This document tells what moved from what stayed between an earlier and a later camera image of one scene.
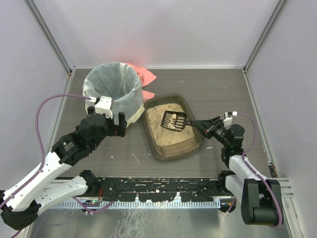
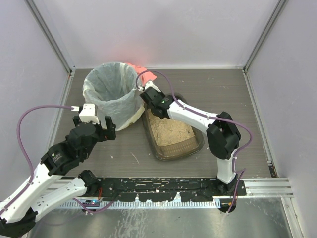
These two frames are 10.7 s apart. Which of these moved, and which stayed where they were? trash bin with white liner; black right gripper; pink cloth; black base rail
Moved: black right gripper
Stayed: black base rail; trash bin with white liner; pink cloth
